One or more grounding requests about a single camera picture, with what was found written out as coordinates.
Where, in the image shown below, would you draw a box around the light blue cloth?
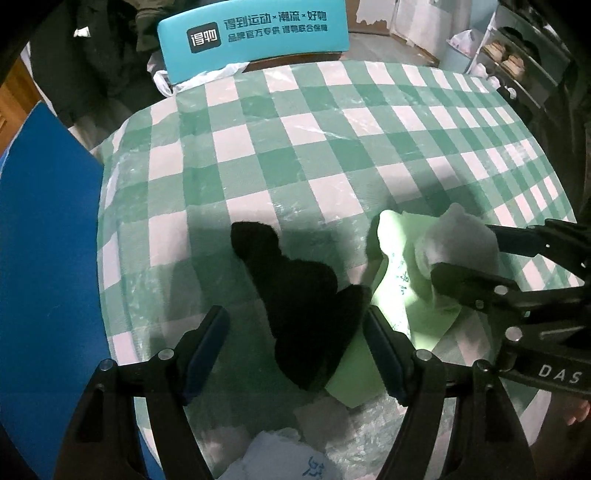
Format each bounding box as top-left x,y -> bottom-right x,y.
219,427 -> 334,480

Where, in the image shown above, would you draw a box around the blue cardboard box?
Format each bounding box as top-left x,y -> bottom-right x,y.
0,102 -> 154,480

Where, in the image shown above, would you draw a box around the beige shoes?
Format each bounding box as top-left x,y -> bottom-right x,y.
488,41 -> 525,77

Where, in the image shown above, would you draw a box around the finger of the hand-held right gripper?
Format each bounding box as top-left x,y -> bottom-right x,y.
487,220 -> 591,284
430,261 -> 532,344

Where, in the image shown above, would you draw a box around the green checkered tablecloth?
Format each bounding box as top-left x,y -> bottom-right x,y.
90,59 -> 579,480

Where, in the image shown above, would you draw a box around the black sock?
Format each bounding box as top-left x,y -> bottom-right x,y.
230,220 -> 373,392

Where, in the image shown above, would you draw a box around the shoe rack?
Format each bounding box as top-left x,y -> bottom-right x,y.
470,0 -> 591,121

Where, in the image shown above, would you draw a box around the black hanging coat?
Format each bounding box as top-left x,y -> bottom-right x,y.
28,0 -> 163,126

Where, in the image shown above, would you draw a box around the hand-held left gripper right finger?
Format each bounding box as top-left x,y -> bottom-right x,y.
362,307 -> 533,480

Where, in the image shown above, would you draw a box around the black shoes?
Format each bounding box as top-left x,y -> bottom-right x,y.
501,25 -> 533,51

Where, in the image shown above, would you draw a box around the white cloth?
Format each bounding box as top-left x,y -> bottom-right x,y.
413,203 -> 502,308

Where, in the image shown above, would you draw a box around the small white plastic bag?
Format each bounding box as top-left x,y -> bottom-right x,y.
445,28 -> 482,54

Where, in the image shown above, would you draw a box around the teal printed box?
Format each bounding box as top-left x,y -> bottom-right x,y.
157,0 -> 350,86

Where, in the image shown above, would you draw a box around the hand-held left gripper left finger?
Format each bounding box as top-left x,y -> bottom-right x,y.
55,305 -> 232,480

